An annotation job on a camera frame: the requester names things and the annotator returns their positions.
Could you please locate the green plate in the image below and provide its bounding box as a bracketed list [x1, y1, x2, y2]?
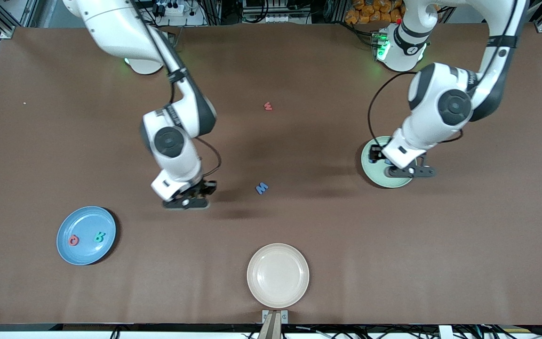
[361, 136, 418, 189]

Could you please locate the beige plate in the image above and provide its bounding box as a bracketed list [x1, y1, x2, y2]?
[247, 243, 310, 309]

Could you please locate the blue plate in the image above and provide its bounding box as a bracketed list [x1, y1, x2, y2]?
[56, 206, 117, 266]

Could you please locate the brown table cover sheet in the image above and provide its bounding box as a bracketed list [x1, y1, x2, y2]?
[0, 21, 542, 326]

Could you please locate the bag of orange items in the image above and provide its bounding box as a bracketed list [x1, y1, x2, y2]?
[345, 0, 406, 25]

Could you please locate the white power strip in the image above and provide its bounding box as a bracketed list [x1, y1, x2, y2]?
[155, 1, 185, 17]

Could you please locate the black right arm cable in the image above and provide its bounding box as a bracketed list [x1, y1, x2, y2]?
[195, 137, 223, 178]

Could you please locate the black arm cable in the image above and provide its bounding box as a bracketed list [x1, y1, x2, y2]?
[367, 71, 463, 147]
[195, 137, 223, 178]

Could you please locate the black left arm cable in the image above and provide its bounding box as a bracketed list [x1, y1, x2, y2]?
[367, 71, 463, 147]

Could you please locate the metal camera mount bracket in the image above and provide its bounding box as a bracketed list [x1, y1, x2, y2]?
[262, 309, 289, 339]

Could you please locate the grey electronics box with cables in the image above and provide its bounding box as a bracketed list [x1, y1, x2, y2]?
[242, 0, 316, 25]

